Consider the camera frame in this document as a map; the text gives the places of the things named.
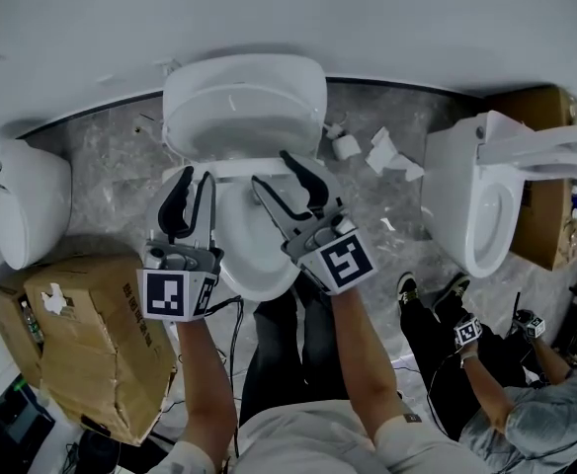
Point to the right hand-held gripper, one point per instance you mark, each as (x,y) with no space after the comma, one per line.
(343,264)

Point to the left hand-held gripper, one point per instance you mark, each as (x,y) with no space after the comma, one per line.
(165,294)

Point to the person's right forearm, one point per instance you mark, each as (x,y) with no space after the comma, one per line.
(367,363)

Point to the person's left forearm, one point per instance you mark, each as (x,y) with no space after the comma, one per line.
(204,378)

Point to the white toilet bowl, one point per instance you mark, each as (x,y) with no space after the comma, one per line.
(254,264)

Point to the square-backed white toilet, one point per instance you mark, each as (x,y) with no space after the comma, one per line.
(466,200)

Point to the egg-shaped white toilet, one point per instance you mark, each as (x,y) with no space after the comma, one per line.
(22,200)

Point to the white plastic pipe fitting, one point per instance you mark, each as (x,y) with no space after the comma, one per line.
(345,145)

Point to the crumpled white paper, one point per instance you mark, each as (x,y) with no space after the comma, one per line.
(387,158)

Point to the person's black trousers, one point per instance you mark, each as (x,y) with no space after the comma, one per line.
(278,353)

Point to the torn cardboard box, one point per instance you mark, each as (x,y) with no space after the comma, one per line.
(91,353)

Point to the clear plastic water bottle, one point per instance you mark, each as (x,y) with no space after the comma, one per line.
(31,324)

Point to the open cardboard box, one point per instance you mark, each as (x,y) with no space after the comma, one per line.
(7,324)

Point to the person's white shirt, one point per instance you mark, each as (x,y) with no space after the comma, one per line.
(318,442)

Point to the plain cardboard box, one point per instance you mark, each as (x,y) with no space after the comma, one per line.
(545,225)

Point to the black electronic equipment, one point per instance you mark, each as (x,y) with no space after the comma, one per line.
(17,427)

